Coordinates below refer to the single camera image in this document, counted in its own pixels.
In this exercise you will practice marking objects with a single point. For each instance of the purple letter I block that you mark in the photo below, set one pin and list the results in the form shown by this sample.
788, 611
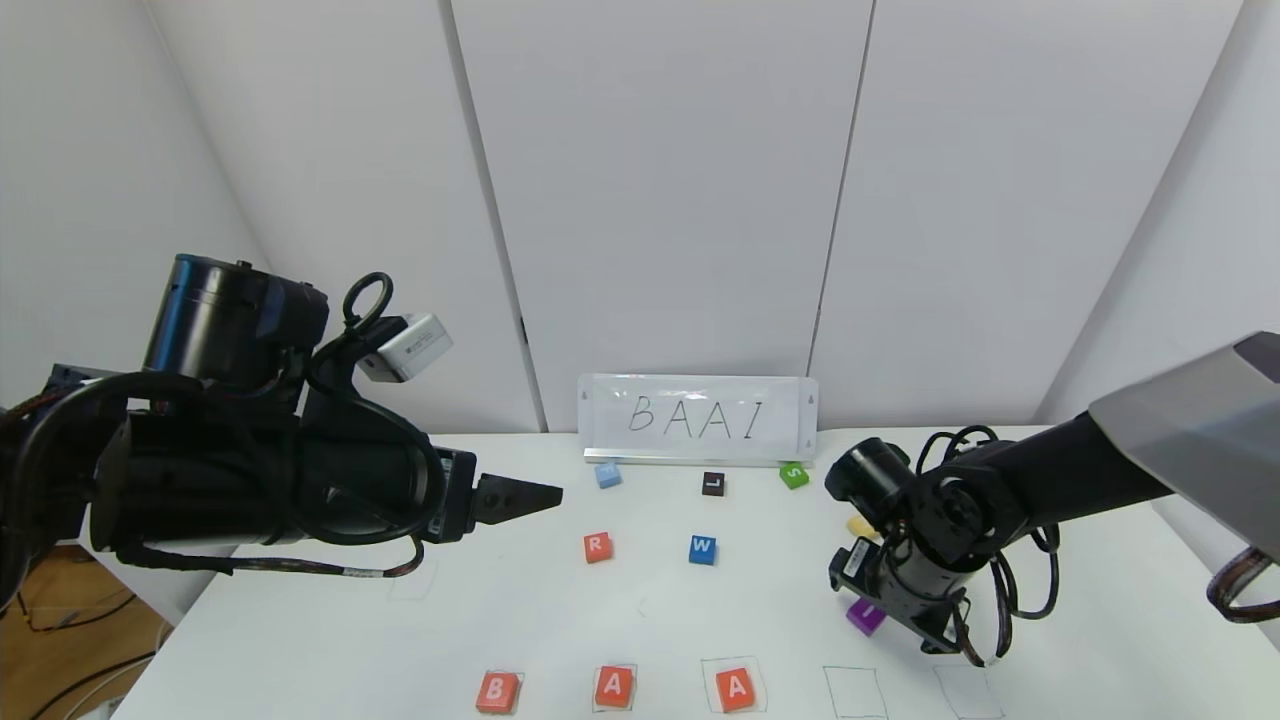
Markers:
866, 620

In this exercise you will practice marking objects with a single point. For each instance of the orange letter A block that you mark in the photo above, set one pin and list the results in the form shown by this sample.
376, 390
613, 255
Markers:
736, 688
615, 686

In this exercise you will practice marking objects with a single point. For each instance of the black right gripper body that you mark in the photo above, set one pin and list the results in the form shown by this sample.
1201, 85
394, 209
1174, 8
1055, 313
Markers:
855, 566

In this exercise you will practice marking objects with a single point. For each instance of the light blue letter block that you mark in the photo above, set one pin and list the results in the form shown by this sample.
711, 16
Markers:
607, 474

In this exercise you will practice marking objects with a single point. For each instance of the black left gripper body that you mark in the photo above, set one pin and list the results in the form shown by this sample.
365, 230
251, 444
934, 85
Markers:
457, 497

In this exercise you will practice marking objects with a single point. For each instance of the orange letter B block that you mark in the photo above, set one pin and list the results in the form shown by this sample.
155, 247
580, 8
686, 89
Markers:
498, 691

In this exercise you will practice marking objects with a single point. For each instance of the clear sign holder BAAI paper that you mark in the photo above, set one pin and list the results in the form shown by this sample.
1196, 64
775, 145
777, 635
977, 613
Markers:
700, 416

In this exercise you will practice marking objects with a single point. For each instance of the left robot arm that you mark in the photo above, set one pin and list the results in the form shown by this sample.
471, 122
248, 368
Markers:
210, 480

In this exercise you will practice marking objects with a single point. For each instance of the orange letter R block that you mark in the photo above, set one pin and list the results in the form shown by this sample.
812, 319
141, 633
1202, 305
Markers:
597, 546

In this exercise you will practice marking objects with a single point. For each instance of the black letter L block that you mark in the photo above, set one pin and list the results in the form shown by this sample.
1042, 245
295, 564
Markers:
713, 484

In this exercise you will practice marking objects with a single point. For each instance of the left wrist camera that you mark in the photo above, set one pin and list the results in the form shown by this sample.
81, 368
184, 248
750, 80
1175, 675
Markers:
412, 346

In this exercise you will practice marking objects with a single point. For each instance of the blue letter W block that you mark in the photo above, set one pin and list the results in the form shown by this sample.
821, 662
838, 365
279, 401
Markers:
702, 549

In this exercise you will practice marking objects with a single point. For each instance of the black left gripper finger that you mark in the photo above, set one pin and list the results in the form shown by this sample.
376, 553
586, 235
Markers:
503, 502
513, 483

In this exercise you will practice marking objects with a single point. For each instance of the yellow letter N block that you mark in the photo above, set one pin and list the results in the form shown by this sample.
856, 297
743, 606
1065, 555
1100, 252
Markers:
858, 525

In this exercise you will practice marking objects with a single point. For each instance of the green letter S block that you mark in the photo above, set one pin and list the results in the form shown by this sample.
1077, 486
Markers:
794, 474

